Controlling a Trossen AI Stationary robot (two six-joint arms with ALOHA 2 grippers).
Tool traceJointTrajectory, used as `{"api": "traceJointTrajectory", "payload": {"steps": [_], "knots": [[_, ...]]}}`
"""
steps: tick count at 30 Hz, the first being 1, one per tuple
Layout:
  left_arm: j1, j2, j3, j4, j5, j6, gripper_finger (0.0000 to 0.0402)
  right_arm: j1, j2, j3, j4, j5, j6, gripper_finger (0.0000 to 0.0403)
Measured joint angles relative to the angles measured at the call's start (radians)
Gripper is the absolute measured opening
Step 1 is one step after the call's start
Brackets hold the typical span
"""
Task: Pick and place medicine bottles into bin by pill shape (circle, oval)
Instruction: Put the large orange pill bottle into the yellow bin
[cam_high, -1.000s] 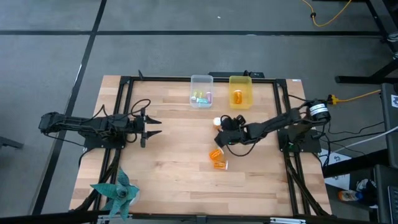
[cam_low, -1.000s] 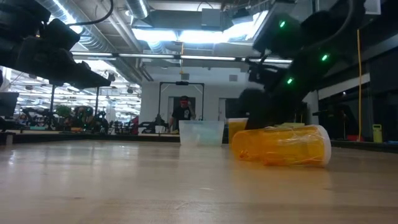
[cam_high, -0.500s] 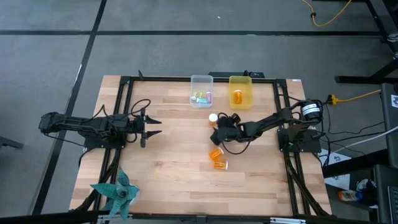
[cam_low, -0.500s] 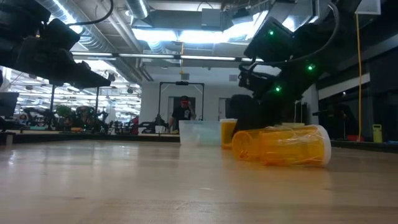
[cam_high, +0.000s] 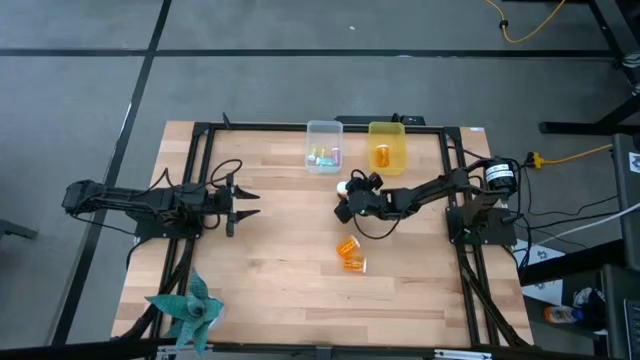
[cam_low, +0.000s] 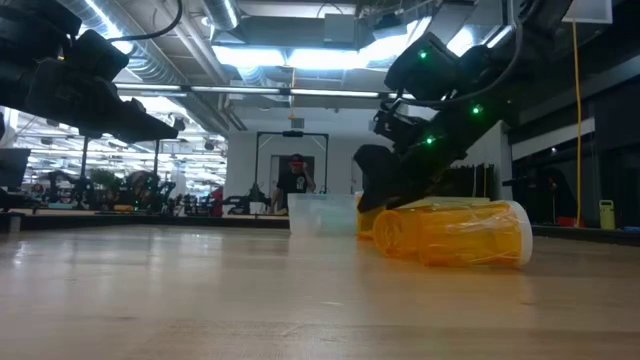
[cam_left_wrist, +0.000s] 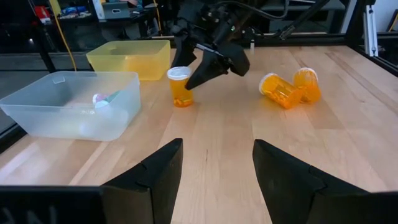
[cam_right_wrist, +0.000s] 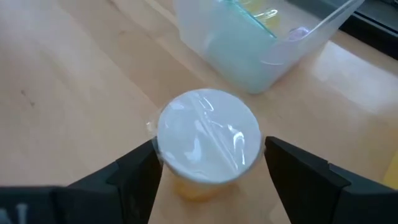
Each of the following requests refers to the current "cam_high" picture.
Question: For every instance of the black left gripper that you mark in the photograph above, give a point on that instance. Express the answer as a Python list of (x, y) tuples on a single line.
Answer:
[(220, 205)]

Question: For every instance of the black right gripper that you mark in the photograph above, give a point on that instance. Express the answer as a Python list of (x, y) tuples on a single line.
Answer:
[(370, 202)]

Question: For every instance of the small teal pill bottle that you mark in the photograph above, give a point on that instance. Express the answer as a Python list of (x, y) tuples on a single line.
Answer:
[(327, 162)]

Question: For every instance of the small pink pill bottle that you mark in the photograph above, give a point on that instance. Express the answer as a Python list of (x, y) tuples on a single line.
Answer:
[(336, 156)]

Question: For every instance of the small green pill bottle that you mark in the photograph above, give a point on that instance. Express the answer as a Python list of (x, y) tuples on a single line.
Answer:
[(322, 152)]

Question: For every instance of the small yellow pill bottle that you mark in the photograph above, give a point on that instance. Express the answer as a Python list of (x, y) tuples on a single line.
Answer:
[(314, 151)]

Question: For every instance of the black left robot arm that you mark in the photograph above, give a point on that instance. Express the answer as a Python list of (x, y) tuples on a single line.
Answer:
[(125, 200)]

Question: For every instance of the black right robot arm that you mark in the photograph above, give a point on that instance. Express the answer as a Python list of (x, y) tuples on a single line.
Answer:
[(425, 192)]

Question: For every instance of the clear plastic bin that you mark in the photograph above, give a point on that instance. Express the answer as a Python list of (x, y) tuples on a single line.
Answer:
[(325, 132)]

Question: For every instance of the yellow plastic bin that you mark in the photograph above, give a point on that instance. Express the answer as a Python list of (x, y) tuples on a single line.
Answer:
[(395, 137)]

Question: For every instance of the teal artificial succulent plant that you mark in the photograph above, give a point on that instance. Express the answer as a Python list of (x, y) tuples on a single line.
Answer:
[(192, 312)]

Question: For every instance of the black beam with white label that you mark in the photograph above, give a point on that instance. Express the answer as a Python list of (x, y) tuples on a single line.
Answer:
[(100, 350)]

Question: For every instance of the white printed paper sheet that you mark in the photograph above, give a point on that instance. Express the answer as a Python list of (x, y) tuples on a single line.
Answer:
[(542, 287)]

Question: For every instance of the dark furniture leg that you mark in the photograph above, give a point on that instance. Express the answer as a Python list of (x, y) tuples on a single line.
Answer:
[(15, 230)]

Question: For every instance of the orange drink bottle blue cap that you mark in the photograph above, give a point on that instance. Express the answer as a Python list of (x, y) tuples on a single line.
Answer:
[(562, 315)]

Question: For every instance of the black and white shoe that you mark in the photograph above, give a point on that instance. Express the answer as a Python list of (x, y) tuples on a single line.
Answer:
[(590, 300)]

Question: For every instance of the black stand legs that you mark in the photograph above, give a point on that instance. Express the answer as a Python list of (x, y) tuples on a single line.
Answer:
[(615, 117)]

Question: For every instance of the grey cabinet with marker tag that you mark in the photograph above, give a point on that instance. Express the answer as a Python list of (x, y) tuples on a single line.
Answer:
[(631, 210)]

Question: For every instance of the black desk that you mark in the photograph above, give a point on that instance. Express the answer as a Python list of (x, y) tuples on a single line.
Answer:
[(620, 320)]

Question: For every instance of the black metal table frame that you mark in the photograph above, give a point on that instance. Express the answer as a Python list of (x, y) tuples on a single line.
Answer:
[(260, 127)]

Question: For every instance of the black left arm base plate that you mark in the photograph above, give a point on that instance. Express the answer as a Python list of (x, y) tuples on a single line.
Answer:
[(165, 231)]

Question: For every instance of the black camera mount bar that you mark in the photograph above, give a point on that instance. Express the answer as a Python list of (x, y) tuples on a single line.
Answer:
[(415, 120)]

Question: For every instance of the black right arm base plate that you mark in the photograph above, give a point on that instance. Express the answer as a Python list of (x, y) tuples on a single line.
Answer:
[(492, 226)]

